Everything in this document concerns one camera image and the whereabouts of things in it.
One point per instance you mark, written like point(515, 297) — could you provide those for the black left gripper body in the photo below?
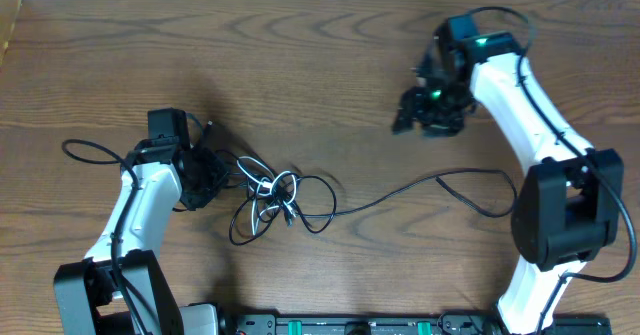
point(211, 172)

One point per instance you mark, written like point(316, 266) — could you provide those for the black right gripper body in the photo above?
point(439, 110)

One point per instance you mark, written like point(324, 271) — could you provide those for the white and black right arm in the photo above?
point(570, 204)

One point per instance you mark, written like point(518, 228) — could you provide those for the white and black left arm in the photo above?
point(119, 287)

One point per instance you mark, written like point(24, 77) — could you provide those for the brown cardboard panel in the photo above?
point(9, 10)

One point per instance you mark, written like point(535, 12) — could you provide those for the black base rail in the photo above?
point(350, 325)

